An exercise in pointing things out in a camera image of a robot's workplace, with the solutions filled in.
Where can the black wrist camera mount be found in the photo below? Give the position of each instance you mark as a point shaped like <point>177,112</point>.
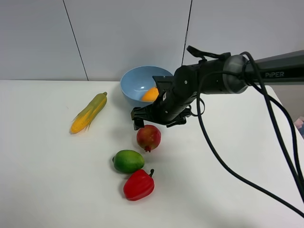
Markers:
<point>163,83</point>

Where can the yellow corn cob with husk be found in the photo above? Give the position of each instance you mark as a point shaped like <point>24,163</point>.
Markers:
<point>87,115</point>

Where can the red bell pepper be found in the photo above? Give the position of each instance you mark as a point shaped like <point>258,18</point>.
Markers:
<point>139,185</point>

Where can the light blue bowl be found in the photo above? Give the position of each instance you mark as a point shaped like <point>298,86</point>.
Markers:
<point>137,81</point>

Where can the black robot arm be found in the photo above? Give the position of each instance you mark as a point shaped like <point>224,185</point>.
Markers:
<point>214,74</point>

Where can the orange fruit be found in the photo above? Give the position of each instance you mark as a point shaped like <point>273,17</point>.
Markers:
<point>151,95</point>

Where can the red pomegranate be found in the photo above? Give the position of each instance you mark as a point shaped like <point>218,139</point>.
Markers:
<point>148,137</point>

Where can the green lime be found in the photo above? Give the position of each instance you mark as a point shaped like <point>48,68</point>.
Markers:
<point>128,161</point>

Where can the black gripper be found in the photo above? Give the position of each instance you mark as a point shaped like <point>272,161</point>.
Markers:
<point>169,109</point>

